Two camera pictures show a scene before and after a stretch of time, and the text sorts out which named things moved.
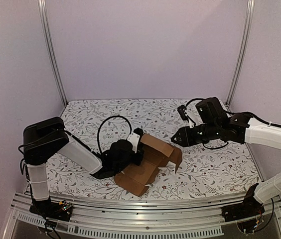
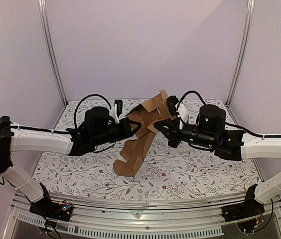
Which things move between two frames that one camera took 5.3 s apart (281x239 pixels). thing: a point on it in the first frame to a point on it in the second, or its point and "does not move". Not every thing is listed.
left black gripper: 138,161 to 126,123
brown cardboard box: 157,154 to 154,108
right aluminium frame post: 246,46 does not move
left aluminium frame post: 49,39 does not move
